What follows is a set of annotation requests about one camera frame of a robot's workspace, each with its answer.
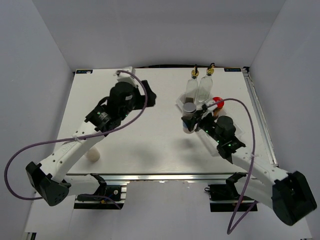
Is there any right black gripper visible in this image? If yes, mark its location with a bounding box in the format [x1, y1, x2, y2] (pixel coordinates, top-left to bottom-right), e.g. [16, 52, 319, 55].
[181, 109, 223, 144]

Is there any red lid sauce jar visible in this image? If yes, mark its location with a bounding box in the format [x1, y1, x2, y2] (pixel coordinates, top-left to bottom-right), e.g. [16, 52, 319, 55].
[212, 96, 224, 119]

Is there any blue label salt shaker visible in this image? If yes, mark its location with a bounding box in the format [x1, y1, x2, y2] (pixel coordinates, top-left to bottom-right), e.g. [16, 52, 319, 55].
[182, 102, 197, 134]

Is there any clear glass oil bottle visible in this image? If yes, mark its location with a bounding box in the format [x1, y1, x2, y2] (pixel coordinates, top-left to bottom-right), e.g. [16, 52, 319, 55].
[195, 63, 215, 103]

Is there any glass bottle dark sauce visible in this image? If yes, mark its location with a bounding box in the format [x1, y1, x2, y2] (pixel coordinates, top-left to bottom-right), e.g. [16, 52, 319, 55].
[184, 64, 199, 103]

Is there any white powder shaker jar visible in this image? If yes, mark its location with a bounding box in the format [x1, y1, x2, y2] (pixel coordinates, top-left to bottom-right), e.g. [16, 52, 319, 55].
[85, 147, 101, 163]

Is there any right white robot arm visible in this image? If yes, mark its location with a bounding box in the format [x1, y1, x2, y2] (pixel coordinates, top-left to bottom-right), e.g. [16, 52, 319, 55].
[181, 110, 317, 226]

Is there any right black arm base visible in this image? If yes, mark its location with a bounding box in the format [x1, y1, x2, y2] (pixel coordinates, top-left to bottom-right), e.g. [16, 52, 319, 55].
[204, 172, 247, 213]

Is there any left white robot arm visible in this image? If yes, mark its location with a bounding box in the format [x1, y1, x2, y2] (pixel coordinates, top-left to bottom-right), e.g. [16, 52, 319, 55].
[25, 80, 157, 207]

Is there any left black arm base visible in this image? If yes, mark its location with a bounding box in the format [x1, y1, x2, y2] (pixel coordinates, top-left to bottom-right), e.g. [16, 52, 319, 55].
[74, 173, 124, 210]

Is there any white foam organizer tray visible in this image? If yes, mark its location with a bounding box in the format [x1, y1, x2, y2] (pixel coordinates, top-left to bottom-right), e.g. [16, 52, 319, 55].
[176, 93, 246, 160]

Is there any left blue table sticker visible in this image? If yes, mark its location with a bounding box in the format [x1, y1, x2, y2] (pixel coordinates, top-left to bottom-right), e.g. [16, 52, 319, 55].
[75, 69, 93, 75]

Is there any blue table sticker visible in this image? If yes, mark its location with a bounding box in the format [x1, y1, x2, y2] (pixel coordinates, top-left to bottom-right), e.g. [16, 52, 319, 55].
[224, 67, 242, 73]
[75, 69, 93, 75]

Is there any right blue table sticker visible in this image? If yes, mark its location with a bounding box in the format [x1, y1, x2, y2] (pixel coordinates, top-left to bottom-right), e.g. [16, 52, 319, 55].
[224, 67, 242, 73]

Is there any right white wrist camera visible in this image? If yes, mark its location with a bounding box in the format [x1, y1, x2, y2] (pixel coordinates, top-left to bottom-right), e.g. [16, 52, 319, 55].
[201, 98, 218, 119]

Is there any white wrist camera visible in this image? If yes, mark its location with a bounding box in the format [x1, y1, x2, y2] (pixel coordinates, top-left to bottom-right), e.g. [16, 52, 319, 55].
[115, 66, 138, 88]
[201, 98, 218, 119]

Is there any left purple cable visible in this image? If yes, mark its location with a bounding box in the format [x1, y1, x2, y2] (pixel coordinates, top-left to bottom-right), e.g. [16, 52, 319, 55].
[3, 70, 148, 201]

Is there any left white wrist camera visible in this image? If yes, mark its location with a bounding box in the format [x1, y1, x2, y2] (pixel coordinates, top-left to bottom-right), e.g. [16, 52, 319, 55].
[115, 66, 138, 88]

